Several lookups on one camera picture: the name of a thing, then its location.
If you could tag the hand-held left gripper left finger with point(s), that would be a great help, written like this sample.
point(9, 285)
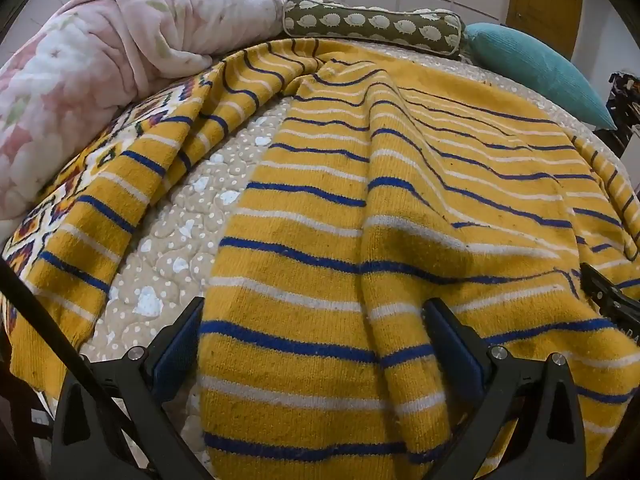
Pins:
point(180, 342)

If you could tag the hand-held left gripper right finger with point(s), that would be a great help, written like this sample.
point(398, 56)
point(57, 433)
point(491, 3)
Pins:
point(450, 345)

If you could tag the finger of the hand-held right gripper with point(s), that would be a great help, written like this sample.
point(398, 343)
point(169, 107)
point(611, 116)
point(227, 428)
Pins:
point(612, 297)

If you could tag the yellow striped knit sweater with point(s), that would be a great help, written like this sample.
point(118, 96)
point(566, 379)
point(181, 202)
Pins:
point(320, 220)

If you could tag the beige quilted bed cover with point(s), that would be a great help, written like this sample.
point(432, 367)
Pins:
point(200, 200)

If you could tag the geometric patterned blanket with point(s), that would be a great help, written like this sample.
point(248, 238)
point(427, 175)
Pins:
point(75, 170)

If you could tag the teal knit pillow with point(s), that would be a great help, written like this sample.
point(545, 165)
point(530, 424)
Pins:
point(530, 65)

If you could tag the pink floral blanket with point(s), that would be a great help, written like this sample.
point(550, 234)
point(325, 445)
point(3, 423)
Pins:
point(100, 70)

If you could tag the wooden door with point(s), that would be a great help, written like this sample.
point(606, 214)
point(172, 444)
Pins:
point(545, 0)

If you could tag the olive hedgehog print bolster pillow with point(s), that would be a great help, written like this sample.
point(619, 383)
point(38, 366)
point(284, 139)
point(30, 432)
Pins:
point(370, 22)

